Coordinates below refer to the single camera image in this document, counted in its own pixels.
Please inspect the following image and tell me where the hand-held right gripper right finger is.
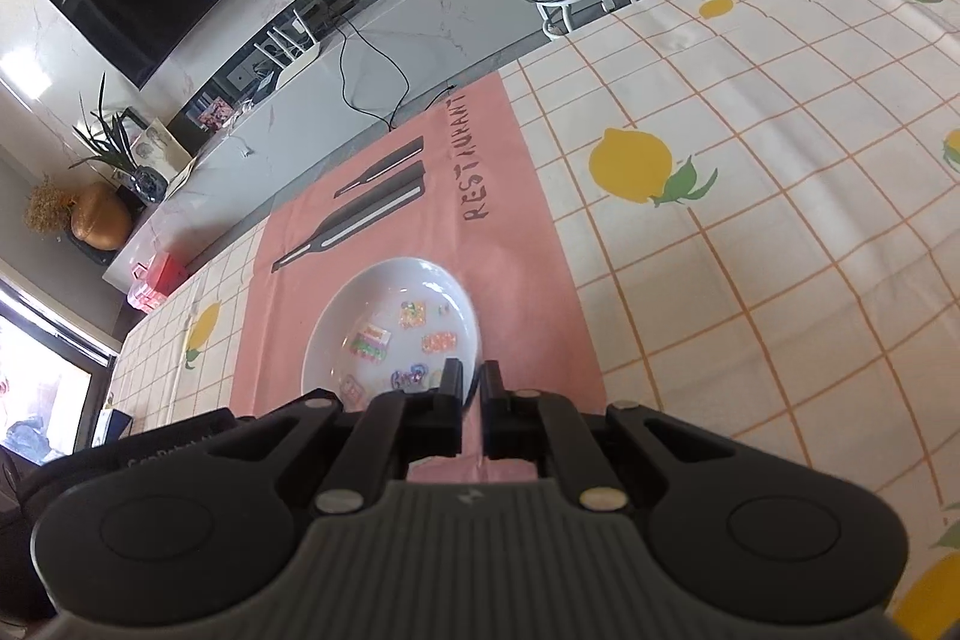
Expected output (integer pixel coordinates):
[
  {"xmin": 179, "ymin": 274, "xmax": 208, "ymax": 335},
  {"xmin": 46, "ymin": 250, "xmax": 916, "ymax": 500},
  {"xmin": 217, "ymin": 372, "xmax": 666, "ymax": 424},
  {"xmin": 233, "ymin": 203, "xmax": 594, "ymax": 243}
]
[{"xmin": 480, "ymin": 361, "xmax": 740, "ymax": 513}]

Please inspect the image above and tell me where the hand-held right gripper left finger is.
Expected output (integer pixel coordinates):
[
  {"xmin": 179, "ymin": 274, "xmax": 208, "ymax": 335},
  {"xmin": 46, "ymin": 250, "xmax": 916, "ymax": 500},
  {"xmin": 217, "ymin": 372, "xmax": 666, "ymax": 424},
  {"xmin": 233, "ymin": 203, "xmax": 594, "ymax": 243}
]
[{"xmin": 202, "ymin": 358, "xmax": 464, "ymax": 514}]

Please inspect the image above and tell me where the small white sticker dish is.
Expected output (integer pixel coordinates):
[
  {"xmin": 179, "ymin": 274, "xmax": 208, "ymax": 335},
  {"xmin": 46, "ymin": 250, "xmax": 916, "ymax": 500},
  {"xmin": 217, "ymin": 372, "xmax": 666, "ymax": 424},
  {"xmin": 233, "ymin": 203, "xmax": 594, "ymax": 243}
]
[{"xmin": 301, "ymin": 257, "xmax": 481, "ymax": 410}]

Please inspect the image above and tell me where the blue white product box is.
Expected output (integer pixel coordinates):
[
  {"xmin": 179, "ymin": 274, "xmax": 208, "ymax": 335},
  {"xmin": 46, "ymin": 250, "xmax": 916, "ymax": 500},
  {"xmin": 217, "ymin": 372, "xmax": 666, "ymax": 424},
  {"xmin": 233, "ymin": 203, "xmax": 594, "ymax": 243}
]
[{"xmin": 90, "ymin": 407, "xmax": 137, "ymax": 450}]

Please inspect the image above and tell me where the pink printed placemat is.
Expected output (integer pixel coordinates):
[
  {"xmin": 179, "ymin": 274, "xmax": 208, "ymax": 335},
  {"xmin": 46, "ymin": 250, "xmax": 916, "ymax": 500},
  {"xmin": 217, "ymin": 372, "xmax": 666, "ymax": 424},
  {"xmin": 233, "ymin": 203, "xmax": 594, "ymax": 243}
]
[{"xmin": 228, "ymin": 73, "xmax": 609, "ymax": 485}]

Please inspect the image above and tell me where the glass balcony door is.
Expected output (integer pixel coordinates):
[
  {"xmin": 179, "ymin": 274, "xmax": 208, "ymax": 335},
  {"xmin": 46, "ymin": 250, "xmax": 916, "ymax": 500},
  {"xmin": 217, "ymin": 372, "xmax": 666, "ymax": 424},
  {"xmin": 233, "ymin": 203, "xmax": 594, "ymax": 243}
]
[{"xmin": 0, "ymin": 278, "xmax": 122, "ymax": 470}]

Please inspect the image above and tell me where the pink plastic storage box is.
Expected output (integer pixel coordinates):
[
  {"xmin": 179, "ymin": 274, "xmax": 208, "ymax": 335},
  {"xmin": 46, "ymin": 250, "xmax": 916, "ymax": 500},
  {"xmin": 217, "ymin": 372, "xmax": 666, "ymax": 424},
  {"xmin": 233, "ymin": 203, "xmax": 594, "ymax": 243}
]
[{"xmin": 127, "ymin": 253, "xmax": 189, "ymax": 312}]

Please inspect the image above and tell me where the golden round vase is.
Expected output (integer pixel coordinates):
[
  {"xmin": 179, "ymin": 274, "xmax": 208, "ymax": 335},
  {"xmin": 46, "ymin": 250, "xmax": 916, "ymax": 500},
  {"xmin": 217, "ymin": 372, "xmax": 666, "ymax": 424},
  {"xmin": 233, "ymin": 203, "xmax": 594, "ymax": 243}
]
[{"xmin": 70, "ymin": 182, "xmax": 135, "ymax": 252}]

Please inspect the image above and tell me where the dried flower bunch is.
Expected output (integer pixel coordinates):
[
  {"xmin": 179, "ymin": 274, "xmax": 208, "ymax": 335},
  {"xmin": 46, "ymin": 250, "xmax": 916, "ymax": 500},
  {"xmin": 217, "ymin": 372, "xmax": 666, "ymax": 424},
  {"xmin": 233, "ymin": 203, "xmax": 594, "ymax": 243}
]
[{"xmin": 24, "ymin": 174, "xmax": 77, "ymax": 233}]

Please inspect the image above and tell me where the lemon print checked tablecloth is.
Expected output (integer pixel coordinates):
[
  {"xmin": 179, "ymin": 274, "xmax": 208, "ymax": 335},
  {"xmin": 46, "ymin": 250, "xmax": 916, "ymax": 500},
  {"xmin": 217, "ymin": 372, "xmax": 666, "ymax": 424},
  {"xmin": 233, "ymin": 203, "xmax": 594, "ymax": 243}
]
[{"xmin": 105, "ymin": 0, "xmax": 960, "ymax": 640}]

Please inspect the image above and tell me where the blue vase with green plant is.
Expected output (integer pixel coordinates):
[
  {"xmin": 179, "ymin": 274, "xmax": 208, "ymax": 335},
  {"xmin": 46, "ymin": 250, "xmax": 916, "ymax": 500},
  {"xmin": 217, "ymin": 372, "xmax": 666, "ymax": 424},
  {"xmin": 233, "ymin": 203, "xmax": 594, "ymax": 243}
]
[{"xmin": 70, "ymin": 73, "xmax": 170, "ymax": 207}]

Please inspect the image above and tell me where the white framed picture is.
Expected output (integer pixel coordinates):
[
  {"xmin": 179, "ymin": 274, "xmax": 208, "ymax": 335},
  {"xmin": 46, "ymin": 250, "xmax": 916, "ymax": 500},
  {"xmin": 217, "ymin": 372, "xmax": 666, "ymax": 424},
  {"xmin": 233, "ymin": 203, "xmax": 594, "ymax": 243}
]
[{"xmin": 130, "ymin": 118, "xmax": 193, "ymax": 192}]

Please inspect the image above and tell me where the white wifi router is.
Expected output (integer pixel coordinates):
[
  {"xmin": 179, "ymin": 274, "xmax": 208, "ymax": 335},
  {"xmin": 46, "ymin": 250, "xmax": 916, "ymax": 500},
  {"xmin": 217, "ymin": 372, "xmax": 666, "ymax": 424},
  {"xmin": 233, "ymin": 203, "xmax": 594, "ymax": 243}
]
[{"xmin": 255, "ymin": 8, "xmax": 324, "ymax": 88}]

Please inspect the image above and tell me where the small colourful photo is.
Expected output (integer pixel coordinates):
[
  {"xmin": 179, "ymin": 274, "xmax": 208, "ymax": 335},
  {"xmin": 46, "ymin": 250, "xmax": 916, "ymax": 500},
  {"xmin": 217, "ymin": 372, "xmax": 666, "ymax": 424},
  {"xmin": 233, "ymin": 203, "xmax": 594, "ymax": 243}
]
[{"xmin": 196, "ymin": 98, "xmax": 234, "ymax": 132}]

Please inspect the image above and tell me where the black power cable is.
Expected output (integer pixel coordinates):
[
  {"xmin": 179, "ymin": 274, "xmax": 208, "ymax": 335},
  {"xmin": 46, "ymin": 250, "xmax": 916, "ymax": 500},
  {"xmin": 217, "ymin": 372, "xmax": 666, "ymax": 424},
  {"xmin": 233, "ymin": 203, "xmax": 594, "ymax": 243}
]
[{"xmin": 336, "ymin": 23, "xmax": 460, "ymax": 133}]

